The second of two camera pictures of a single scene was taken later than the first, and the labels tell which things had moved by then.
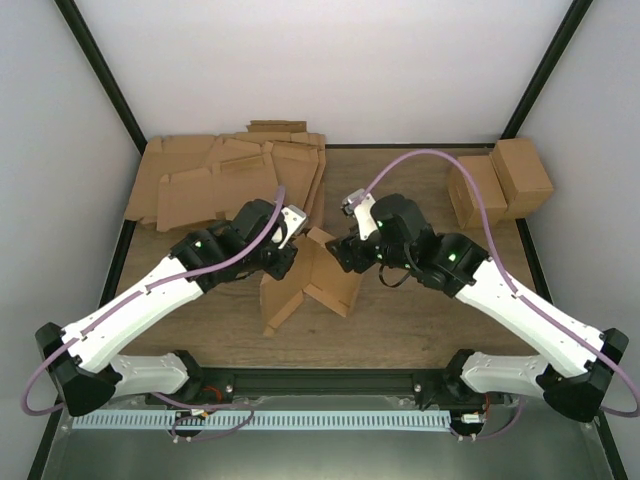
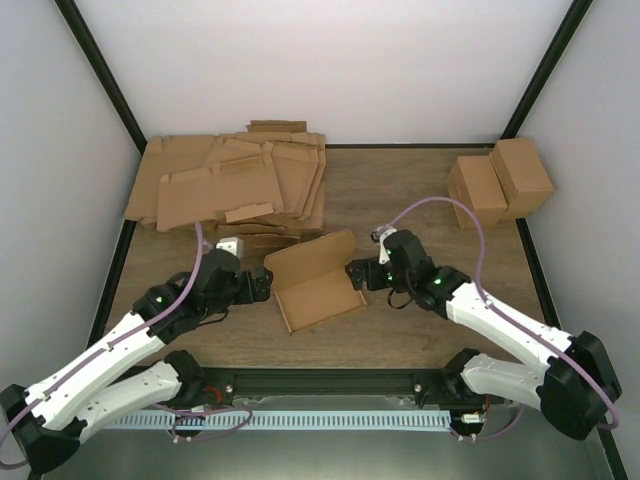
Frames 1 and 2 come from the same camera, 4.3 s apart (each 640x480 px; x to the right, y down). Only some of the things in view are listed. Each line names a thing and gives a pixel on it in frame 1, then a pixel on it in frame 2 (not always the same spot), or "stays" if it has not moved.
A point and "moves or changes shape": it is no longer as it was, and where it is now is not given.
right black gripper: [351, 255] → [374, 282]
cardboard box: [317, 271] moves or changes shape
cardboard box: [488, 185] stays
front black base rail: [228, 382] stays
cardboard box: [523, 179] stays
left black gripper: [279, 269] → [263, 288]
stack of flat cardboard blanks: [185, 181] stays
